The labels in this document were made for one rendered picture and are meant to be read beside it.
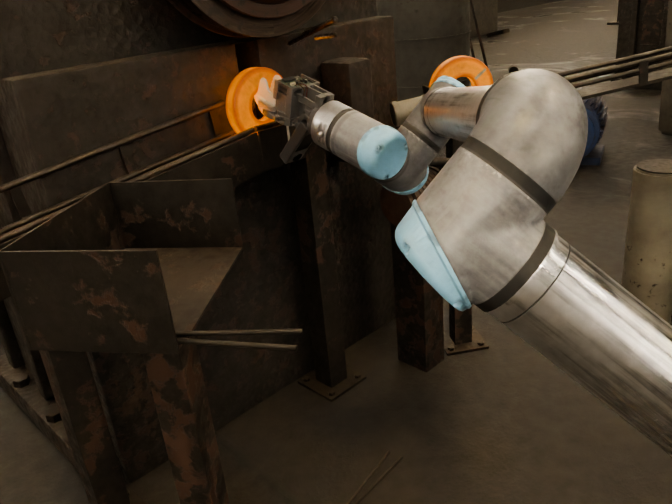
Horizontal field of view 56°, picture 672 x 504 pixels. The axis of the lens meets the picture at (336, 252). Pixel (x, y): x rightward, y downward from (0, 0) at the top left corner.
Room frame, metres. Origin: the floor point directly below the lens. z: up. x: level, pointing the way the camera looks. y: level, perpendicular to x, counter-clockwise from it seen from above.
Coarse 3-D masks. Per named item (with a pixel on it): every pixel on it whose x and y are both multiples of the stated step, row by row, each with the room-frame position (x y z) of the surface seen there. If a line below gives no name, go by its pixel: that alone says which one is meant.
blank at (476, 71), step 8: (456, 56) 1.53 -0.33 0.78; (464, 56) 1.52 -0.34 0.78; (440, 64) 1.53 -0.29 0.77; (448, 64) 1.50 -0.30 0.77; (456, 64) 1.51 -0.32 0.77; (464, 64) 1.51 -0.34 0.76; (472, 64) 1.51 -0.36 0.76; (480, 64) 1.51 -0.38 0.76; (440, 72) 1.50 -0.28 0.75; (448, 72) 1.50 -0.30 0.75; (456, 72) 1.51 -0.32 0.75; (464, 72) 1.51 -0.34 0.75; (472, 72) 1.51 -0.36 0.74; (480, 72) 1.51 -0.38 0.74; (488, 72) 1.52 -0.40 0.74; (432, 80) 1.51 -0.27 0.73; (472, 80) 1.52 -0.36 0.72; (480, 80) 1.51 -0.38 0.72; (488, 80) 1.52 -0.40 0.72
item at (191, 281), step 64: (128, 192) 0.94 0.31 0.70; (192, 192) 0.92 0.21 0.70; (0, 256) 0.70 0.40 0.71; (64, 256) 0.68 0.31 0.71; (128, 256) 0.66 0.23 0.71; (192, 256) 0.89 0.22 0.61; (64, 320) 0.68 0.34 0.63; (128, 320) 0.66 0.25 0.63; (192, 320) 0.72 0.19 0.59; (192, 384) 0.81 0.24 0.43; (192, 448) 0.79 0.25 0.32
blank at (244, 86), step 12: (240, 72) 1.33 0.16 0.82; (252, 72) 1.31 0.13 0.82; (264, 72) 1.34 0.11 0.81; (276, 72) 1.36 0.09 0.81; (240, 84) 1.29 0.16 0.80; (252, 84) 1.31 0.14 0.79; (228, 96) 1.30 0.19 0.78; (240, 96) 1.29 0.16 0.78; (252, 96) 1.31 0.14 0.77; (228, 108) 1.29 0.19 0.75; (240, 108) 1.28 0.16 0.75; (228, 120) 1.30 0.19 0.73; (240, 120) 1.28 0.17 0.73; (252, 120) 1.30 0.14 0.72; (264, 120) 1.33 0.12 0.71
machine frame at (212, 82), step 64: (0, 0) 1.14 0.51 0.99; (64, 0) 1.21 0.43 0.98; (128, 0) 1.29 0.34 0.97; (0, 64) 1.12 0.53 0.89; (64, 64) 1.19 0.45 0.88; (128, 64) 1.22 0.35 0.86; (192, 64) 1.31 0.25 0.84; (256, 64) 1.43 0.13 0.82; (320, 64) 1.54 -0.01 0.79; (384, 64) 1.69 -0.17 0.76; (0, 128) 1.18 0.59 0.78; (64, 128) 1.12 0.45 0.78; (128, 128) 1.20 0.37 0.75; (192, 128) 1.29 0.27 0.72; (64, 192) 1.10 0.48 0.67; (256, 192) 1.38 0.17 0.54; (256, 256) 1.36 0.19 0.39; (384, 256) 1.66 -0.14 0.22; (0, 320) 1.47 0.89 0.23; (256, 320) 1.34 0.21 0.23; (384, 320) 1.65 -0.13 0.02; (0, 384) 1.50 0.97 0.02; (128, 384) 1.11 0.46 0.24; (256, 384) 1.32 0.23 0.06; (64, 448) 1.17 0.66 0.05; (128, 448) 1.09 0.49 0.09
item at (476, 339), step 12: (456, 144) 1.50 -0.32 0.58; (456, 312) 1.50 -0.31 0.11; (468, 312) 1.50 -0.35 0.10; (456, 324) 1.50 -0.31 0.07; (468, 324) 1.50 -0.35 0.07; (444, 336) 1.54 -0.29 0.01; (456, 336) 1.50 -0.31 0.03; (468, 336) 1.50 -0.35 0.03; (480, 336) 1.53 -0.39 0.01; (444, 348) 1.48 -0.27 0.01; (456, 348) 1.48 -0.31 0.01; (468, 348) 1.47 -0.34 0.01; (480, 348) 1.47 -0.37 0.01
